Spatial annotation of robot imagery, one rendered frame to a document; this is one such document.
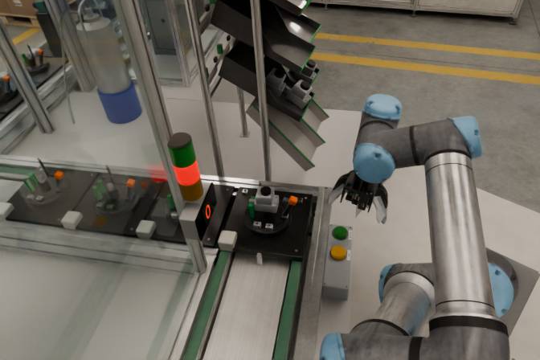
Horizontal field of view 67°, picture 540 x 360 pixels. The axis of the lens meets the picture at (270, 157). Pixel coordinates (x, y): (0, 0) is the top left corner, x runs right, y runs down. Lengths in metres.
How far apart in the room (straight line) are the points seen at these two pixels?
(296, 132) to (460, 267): 0.88
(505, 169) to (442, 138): 2.36
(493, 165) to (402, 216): 1.74
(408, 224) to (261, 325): 0.59
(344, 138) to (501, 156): 1.70
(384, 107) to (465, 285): 0.38
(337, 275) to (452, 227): 0.53
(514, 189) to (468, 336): 2.42
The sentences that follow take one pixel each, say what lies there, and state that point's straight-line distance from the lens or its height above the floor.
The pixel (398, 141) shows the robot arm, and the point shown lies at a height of 1.44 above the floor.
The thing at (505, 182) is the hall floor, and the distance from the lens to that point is 3.01.
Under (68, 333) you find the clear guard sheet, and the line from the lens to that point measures 0.69.
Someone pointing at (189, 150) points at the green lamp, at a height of 1.40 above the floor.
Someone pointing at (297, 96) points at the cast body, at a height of 1.24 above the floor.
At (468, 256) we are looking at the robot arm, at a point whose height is 1.42.
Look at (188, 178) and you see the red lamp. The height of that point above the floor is 1.33.
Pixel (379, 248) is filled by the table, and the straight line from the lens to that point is 1.33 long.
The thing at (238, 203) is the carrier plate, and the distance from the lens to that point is 1.29.
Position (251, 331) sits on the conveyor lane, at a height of 0.92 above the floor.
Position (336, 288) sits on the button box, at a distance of 1.13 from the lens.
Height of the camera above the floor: 1.92
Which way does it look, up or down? 41 degrees down
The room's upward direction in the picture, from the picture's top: 4 degrees counter-clockwise
